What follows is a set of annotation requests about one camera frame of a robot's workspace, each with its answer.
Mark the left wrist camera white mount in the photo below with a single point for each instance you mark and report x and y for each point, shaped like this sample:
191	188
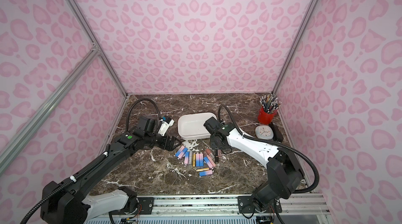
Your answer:
165	123

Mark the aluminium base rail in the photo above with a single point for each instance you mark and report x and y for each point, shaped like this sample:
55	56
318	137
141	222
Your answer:
222	209

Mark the gold glitter lipstick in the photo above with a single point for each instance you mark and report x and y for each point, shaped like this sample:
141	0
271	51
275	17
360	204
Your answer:
194	161

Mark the red pencil cup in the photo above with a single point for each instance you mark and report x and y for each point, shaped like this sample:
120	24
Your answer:
264	117

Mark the pink blue lipstick diagonal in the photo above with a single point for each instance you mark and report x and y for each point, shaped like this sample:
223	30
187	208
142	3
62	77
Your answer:
210	163

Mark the bundle of pencils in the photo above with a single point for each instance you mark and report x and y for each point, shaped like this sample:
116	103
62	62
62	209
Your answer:
270	103

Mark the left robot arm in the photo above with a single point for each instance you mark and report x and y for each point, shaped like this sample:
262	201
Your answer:
63	203

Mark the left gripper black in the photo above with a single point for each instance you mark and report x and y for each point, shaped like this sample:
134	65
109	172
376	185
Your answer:
171	142

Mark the white round clock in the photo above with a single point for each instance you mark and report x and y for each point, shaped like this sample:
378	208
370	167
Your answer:
264	132

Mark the pink clear lip gloss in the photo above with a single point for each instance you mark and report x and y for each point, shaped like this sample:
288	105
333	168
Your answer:
209	153

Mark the black stapler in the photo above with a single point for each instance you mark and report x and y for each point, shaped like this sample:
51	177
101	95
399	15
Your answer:
278	137

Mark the black lipstick tube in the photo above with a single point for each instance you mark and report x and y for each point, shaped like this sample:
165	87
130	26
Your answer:
216	155

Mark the white plastic storage box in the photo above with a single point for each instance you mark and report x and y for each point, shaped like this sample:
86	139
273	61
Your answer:
191	126

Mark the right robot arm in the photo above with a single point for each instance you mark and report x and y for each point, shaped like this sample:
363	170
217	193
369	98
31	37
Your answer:
281	161

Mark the silver lipstick tube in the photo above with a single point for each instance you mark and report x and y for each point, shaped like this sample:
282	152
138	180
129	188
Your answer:
190	158

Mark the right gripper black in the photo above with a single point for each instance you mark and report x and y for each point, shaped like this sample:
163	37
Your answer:
216	144

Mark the pink blue lipstick bottom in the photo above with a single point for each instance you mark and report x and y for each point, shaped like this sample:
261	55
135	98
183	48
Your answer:
206	173

